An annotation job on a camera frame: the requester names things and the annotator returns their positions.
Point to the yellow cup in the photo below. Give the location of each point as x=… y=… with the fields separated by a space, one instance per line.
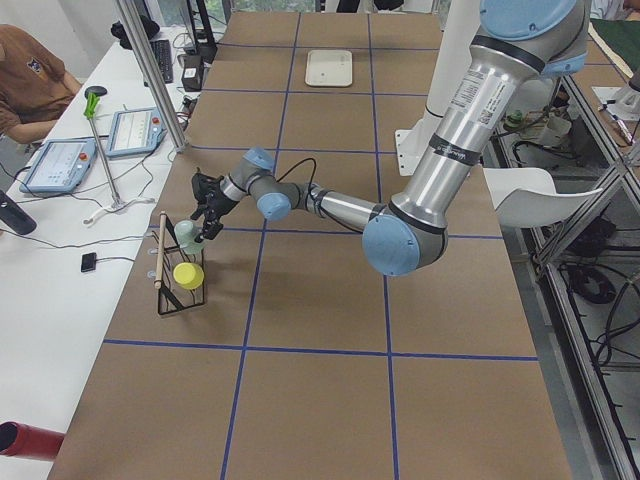
x=188 y=275

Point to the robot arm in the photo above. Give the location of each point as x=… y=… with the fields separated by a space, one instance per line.
x=509 y=42

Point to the small black puck device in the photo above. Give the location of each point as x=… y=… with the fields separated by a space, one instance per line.
x=88 y=262

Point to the black wire cup rack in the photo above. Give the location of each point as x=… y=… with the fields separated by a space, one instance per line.
x=171 y=297

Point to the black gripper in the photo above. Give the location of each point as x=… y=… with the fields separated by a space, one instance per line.
x=218 y=202

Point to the person in brown shirt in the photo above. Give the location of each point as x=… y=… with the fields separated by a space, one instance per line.
x=36 y=87

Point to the black keyboard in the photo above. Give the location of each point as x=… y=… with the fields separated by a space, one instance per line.
x=161 y=50

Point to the near teach pendant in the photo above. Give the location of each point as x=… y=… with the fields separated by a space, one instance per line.
x=60 y=166

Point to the cream rabbit tray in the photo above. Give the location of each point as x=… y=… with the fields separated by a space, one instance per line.
x=329 y=68

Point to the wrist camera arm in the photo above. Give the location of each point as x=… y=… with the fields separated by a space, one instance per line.
x=203 y=185

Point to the red cylinder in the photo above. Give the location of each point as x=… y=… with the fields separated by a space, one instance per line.
x=29 y=442

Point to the light green cup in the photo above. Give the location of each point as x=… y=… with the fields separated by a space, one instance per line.
x=187 y=232

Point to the white chair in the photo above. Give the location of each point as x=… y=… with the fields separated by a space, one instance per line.
x=527 y=197

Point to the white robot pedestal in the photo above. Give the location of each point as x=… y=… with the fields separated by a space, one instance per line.
x=452 y=63

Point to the black computer mouse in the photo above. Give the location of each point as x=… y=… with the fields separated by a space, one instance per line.
x=95 y=90

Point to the far teach pendant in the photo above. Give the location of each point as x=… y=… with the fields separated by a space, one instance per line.
x=135 y=132

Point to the black water bottle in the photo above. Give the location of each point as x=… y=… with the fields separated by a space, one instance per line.
x=15 y=217

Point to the black power adapter box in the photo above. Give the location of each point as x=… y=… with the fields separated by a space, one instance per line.
x=192 y=73

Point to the teach pendant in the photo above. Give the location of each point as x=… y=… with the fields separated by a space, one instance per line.
x=60 y=166
x=135 y=132

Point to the aluminium frame post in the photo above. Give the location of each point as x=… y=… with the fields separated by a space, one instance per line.
x=140 y=43

